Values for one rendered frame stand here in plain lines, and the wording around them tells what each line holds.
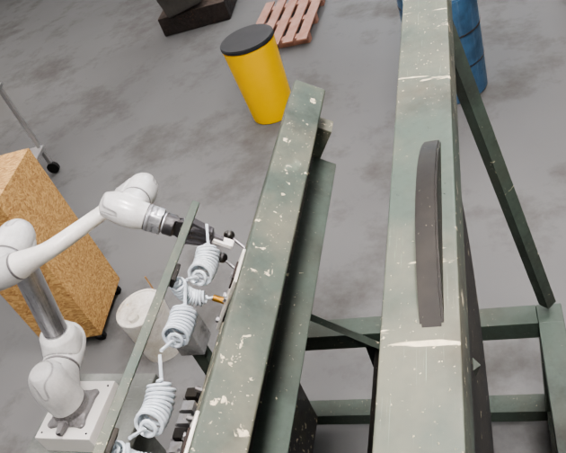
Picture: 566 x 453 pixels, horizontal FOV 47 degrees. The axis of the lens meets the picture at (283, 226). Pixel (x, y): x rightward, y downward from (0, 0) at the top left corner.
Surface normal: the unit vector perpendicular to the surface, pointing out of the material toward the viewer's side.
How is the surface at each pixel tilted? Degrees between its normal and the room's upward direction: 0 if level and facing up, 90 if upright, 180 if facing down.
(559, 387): 0
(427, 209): 3
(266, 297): 34
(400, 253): 0
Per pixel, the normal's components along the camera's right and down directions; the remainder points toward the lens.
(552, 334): -0.31, -0.72
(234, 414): 0.27, -0.66
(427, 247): -0.34, -0.53
